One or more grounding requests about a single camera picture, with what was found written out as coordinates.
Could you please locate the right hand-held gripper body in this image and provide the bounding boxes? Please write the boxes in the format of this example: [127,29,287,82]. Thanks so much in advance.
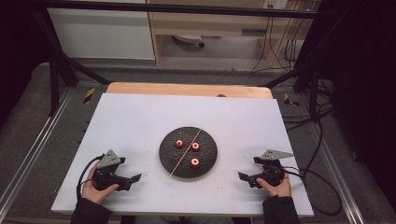
[253,149,294,188]

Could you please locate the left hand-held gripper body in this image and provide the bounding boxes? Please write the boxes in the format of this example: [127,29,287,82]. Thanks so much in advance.
[92,149,132,191]

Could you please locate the black round plate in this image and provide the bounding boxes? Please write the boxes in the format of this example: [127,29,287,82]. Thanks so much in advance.
[159,126,219,179]

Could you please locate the thin wooden skewer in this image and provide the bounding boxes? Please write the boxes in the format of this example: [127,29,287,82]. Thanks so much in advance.
[168,129,203,179]

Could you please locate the person's right hand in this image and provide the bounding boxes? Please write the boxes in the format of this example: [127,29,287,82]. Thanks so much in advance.
[256,172,292,198]

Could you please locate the person's left hand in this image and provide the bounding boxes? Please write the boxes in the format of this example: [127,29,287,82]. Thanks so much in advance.
[81,161,120,205]

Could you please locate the yellow black floor tape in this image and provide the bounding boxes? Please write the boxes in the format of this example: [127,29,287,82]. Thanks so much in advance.
[283,92,300,107]

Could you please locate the black metal stand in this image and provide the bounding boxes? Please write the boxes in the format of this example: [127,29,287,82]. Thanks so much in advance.
[262,59,325,120]
[31,6,111,117]

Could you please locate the wooden table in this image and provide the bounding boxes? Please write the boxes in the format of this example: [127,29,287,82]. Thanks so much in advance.
[106,81,274,100]

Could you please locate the white cabinet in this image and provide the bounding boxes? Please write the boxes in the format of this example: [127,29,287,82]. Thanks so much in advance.
[46,0,156,61]

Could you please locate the white object under desk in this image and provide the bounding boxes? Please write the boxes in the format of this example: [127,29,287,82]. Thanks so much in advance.
[172,34,205,49]

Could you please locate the light wooden desk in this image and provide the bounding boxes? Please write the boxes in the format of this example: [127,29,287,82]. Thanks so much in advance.
[146,0,316,68]

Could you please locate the white power strip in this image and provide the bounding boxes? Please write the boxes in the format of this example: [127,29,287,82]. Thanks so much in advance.
[262,0,289,9]

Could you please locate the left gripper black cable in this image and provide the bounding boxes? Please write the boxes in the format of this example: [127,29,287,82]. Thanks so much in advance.
[76,154,106,200]

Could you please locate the black floor cables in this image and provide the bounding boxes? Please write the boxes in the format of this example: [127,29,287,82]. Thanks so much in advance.
[281,78,335,132]

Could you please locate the aluminium floor rail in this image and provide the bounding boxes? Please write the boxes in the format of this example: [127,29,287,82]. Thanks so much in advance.
[311,124,365,224]
[0,88,74,213]

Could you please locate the hanging black cable bundle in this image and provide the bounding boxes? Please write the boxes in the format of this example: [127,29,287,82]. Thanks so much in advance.
[250,15,302,74]

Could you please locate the black horizontal frame bar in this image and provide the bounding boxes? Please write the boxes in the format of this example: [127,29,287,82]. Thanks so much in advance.
[34,0,321,19]

